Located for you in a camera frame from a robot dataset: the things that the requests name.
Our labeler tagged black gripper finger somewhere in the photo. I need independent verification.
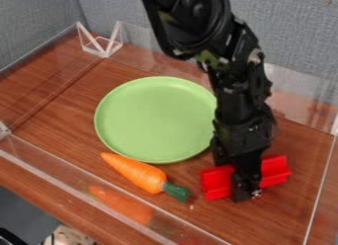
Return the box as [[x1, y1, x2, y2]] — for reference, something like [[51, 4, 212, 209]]
[[230, 149, 264, 203], [209, 136, 230, 166]]

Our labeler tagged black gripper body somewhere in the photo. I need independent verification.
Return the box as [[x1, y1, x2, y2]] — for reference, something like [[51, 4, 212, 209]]
[[208, 70, 279, 158]]

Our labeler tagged red plastic block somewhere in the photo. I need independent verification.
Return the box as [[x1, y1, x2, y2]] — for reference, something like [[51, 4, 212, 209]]
[[198, 155, 291, 203]]

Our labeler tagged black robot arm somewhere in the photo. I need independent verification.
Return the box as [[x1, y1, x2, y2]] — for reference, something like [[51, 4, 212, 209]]
[[141, 0, 276, 203]]

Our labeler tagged orange toy carrot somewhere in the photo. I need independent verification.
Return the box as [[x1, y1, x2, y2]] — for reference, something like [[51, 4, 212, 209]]
[[100, 152, 189, 202]]

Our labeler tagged green plastic plate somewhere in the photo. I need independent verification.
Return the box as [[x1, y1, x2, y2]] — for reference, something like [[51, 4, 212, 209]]
[[93, 76, 214, 164]]

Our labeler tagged clear acrylic enclosure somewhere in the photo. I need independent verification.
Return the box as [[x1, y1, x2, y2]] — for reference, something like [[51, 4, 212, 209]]
[[0, 23, 338, 245]]

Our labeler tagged clear acrylic corner bracket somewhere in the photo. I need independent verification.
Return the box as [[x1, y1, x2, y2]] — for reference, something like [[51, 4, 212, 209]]
[[75, 22, 124, 58]]

